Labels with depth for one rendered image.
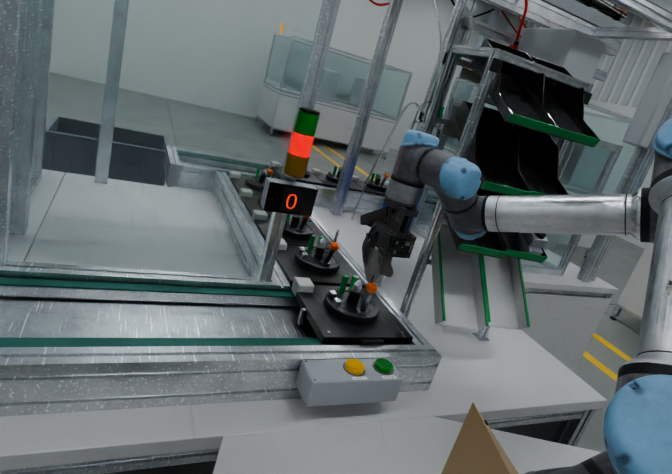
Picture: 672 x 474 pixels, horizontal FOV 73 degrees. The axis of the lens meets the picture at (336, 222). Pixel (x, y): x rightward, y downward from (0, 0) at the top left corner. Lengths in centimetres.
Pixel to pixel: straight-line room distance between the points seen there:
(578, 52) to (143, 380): 202
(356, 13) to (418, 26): 179
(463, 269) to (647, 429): 81
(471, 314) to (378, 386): 40
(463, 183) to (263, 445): 60
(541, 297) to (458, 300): 119
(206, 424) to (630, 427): 67
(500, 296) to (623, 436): 84
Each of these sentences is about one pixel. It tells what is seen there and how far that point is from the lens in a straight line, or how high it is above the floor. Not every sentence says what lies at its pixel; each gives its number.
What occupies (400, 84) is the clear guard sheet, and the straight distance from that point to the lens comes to 1064.
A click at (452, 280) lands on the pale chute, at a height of 108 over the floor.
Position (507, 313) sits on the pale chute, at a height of 102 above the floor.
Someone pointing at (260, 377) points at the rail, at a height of 92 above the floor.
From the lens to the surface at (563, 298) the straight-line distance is 255.
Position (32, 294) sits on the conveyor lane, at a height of 93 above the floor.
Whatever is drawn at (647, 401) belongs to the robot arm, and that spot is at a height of 128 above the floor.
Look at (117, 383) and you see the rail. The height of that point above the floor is 92.
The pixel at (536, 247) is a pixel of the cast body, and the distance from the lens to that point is 131.
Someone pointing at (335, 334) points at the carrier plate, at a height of 97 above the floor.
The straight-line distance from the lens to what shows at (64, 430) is 92.
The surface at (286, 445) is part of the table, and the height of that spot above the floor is 86.
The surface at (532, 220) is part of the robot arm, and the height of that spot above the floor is 135.
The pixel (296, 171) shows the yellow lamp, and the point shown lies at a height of 127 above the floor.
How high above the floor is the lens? 150
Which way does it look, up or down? 17 degrees down
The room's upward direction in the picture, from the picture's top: 16 degrees clockwise
